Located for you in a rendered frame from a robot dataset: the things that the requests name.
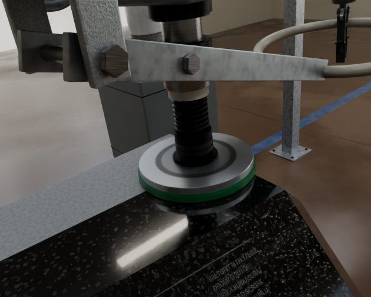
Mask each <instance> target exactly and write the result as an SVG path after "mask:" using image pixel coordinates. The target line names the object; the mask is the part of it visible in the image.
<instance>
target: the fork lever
mask: <svg viewBox="0 0 371 297"><path fill-rule="evenodd" d="M124 39H125V45H126V49H127V52H126V51H124V50H123V49H122V48H121V47H120V46H119V45H117V44H112V45H110V46H109V47H108V48H106V49H104V50H103V51H101V70H103V71H104V72H105V73H107V74H108V75H109V76H111V77H112V78H117V77H119V76H120V75H121V74H123V73H125V72H126V71H127V70H128V62H129V65H130V71H131V77H129V78H127V79H124V80H121V81H119V82H160V81H324V80H325V78H324V76H323V73H324V69H325V67H326V66H327V64H328V60H323V59H317V58H306V57H295V56H289V55H279V54H268V53H262V52H251V51H240V50H234V49H224V48H213V47H202V46H196V45H186V44H175V43H169V42H158V41H147V40H141V39H130V38H124ZM17 41H18V67H19V71H20V72H63V80H64V81H66V82H88V78H87V73H86V70H85V65H84V60H83V57H82V53H81V49H80V44H79V40H78V36H77V33H75V32H63V33H62V34H55V33H48V32H37V31H26V30H17Z"/></svg>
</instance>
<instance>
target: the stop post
mask: <svg viewBox="0 0 371 297"><path fill-rule="evenodd" d="M304 2H305V0H284V29H286V28H290V27H293V26H296V25H301V24H304ZM283 55H289V56H295V57H302V56H303V33H302V34H297V35H294V36H290V37H287V38H284V42H283ZM301 83H302V81H283V105H282V138H281V145H279V146H277V147H276V148H274V149H272V150H270V151H269V153H271V154H274V155H276V156H279V157H282V158H284V159H287V160H290V161H292V162H294V161H296V160H297V159H299V158H301V157H302V156H304V155H305V154H307V153H308V152H310V151H311V149H309V148H306V147H303V146H300V145H299V124H300V97H301Z"/></svg>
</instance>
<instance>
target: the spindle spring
mask: <svg viewBox="0 0 371 297"><path fill-rule="evenodd" d="M207 100H208V99H207V96H205V97H203V98H201V99H198V100H193V101H174V100H171V102H172V107H173V113H174V114H173V116H174V121H175V123H174V125H175V130H176V131H177V132H179V133H183V134H193V133H198V132H200V131H203V130H205V129H206V128H207V127H208V126H209V117H208V103H207ZM197 103H198V104H197ZM193 104H195V105H193ZM180 105H190V106H180ZM196 108H198V109H196ZM194 109H196V110H194ZM185 110H191V111H185ZM197 113H198V114H197ZM192 114H194V115H192ZM186 115H188V116H186ZM199 117H200V118H199ZM196 118H197V119H196ZM193 119H195V120H193ZM183 120H188V121H183ZM196 123H197V124H196ZM182 124H184V125H182ZM188 124H192V125H188ZM194 128H195V129H194ZM183 129H186V130H183ZM188 129H192V130H188Z"/></svg>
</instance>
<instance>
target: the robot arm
mask: <svg viewBox="0 0 371 297"><path fill-rule="evenodd" d="M354 1H356V0H332V3H333V4H339V8H338V9H337V13H336V14H337V41H336V42H335V43H334V44H336V63H340V62H345V58H346V55H347V38H349V35H347V34H348V32H347V30H348V28H346V23H347V22H348V18H349V13H350V6H348V3H352V2H354ZM124 8H125V15H126V19H127V24H128V29H129V32H130V39H141V40H147V41H159V40H161V39H162V33H161V24H160V22H153V21H151V19H148V16H147V8H146V6H125V7H124Z"/></svg>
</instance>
